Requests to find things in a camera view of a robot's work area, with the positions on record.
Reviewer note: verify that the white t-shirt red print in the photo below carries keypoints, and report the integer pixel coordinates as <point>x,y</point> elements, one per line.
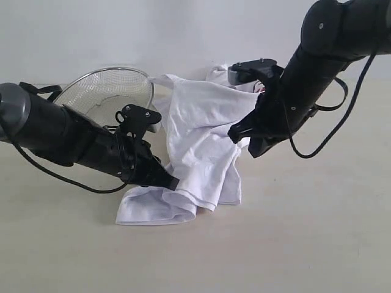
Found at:
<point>196,117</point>

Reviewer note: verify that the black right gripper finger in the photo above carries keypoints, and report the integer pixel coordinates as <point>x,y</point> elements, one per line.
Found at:
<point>243,129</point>
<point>258,146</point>

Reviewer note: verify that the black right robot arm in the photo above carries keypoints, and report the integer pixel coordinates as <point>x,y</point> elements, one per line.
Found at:
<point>333,36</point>

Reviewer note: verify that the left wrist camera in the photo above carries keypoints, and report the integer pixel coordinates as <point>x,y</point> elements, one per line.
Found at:
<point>136,120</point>

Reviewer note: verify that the metal mesh basket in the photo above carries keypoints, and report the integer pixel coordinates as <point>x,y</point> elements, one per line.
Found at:
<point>101,93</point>

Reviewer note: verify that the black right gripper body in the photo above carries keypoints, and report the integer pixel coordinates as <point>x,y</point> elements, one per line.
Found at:
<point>276,115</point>

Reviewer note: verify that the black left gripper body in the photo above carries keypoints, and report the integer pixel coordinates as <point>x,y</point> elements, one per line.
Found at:
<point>117,155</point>

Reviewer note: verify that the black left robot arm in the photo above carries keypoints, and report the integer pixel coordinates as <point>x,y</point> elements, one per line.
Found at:
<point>30,119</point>

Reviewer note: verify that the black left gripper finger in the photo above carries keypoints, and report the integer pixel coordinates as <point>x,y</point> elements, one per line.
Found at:
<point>164,178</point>

